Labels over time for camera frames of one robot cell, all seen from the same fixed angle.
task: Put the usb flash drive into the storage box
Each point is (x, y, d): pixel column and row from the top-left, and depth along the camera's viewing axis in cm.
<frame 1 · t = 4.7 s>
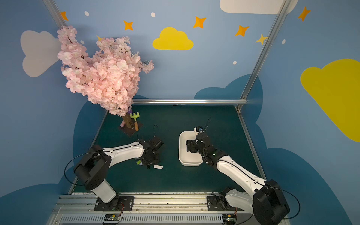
left hand: (156, 160, 90), fingers open
right hand: (194, 139, 85), fingers open
white storage box: (186, 158, 94), on the table
green toy rake: (135, 116, 116), on the table
black white usb drive: (158, 167, 90), on the table
pink toy shovel: (122, 124, 109), on the table

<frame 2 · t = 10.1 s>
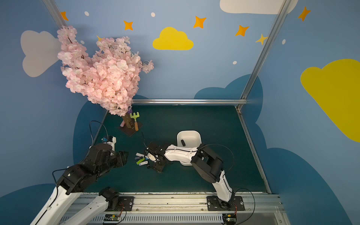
left hand: (124, 151, 70), fingers open
right hand: (160, 163, 89), fingers open
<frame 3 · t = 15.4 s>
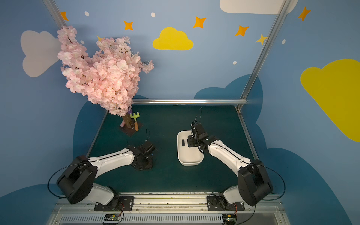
left hand: (150, 164, 88), fingers open
right hand: (192, 137, 89), fingers open
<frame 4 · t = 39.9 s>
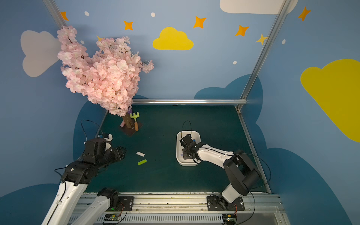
left hand: (121, 148, 73), fingers open
right hand: (189, 151, 92), fingers closed
white flat usb drive: (140, 153, 95), on the table
green usb drive: (141, 162, 92), on the table
